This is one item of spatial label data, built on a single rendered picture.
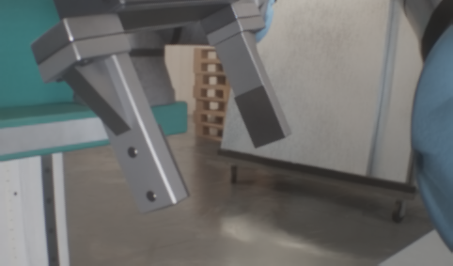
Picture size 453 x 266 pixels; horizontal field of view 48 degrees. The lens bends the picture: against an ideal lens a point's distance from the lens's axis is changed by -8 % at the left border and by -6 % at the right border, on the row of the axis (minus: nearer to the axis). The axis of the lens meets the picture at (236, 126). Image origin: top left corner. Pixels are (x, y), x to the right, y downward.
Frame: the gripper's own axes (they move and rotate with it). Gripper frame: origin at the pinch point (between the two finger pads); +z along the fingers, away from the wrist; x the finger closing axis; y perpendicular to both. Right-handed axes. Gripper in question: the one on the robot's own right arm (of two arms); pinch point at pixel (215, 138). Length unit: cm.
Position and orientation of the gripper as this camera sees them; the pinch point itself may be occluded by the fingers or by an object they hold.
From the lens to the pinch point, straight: 33.3
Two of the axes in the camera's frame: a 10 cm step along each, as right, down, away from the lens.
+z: 3.9, 9.2, 0.3
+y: -7.9, 3.2, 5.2
